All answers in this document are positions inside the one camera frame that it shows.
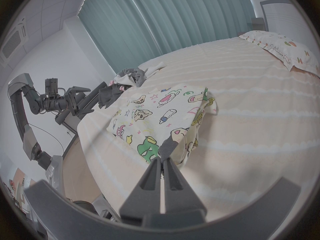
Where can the ceiling air conditioner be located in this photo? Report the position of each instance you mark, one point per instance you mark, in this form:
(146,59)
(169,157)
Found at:
(13,42)

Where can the blue-green curtain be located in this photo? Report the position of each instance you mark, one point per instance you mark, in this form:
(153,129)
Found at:
(195,14)
(107,34)

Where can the white printed pillow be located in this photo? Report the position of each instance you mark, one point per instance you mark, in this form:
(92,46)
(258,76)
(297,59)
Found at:
(282,46)

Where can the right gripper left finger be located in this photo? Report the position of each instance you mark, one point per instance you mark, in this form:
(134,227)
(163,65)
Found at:
(136,201)

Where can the white printed pyjama top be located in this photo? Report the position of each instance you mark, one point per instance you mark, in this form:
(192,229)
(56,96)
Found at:
(155,114)

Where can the pale pink pillow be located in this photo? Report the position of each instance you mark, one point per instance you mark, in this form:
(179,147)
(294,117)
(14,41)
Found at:
(305,72)

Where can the black chest of drawers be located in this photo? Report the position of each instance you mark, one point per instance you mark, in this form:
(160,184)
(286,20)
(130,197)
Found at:
(93,94)

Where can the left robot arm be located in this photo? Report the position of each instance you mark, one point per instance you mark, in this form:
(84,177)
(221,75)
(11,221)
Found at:
(18,104)

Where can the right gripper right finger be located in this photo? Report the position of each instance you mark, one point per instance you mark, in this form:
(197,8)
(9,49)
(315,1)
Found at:
(183,199)

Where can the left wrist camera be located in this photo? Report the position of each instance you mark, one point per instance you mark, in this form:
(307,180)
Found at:
(51,86)

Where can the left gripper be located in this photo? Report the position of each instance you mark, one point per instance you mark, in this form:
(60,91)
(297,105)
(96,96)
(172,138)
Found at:
(66,104)

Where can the grey bedside table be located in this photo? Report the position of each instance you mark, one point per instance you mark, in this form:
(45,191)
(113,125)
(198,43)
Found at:
(256,24)

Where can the pile of clothes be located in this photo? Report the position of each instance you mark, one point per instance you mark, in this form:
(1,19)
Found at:
(130,76)

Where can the bed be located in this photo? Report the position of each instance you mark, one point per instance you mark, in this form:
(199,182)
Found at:
(250,109)

